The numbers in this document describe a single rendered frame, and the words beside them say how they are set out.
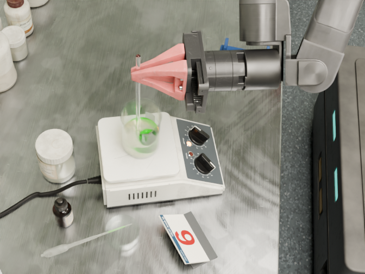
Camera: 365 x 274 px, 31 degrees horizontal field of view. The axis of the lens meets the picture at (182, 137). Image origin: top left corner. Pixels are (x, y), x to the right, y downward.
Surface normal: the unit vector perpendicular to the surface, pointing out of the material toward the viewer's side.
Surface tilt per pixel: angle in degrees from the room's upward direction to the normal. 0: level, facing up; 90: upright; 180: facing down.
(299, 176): 0
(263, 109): 0
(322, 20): 32
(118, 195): 90
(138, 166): 0
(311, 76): 47
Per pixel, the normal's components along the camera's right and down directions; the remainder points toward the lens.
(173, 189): 0.16, 0.83
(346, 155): 0.06, -0.55
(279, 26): -0.17, 0.21
